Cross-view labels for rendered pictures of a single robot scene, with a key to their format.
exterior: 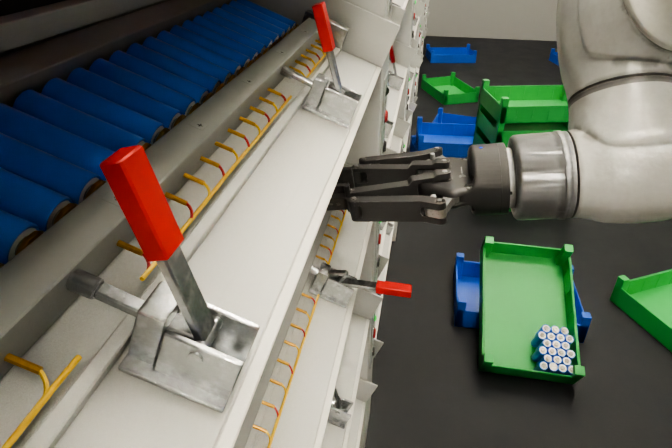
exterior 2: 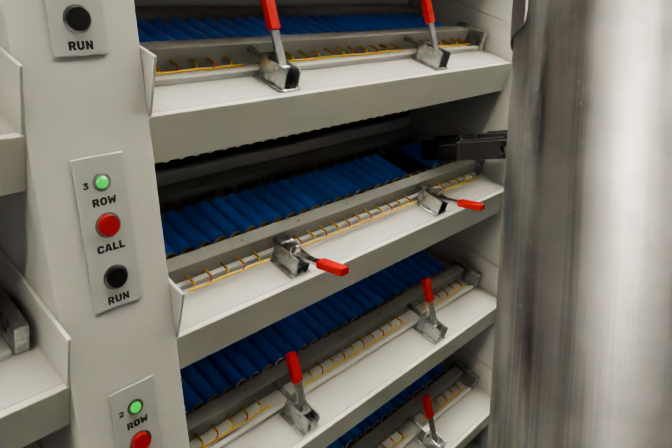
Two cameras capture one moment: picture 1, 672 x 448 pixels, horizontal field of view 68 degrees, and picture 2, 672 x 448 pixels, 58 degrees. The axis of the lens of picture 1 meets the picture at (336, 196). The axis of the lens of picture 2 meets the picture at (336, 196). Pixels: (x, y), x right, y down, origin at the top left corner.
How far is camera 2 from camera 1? 49 cm
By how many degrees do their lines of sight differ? 33
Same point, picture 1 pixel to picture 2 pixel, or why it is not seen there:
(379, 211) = (473, 150)
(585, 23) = not seen: hidden behind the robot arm
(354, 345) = (477, 309)
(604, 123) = not seen: hidden behind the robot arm
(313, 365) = (390, 226)
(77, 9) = not seen: outside the picture
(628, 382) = not seen: outside the picture
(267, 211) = (346, 73)
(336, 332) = (418, 222)
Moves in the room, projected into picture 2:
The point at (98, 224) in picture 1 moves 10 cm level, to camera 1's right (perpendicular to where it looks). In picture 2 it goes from (264, 40) to (345, 37)
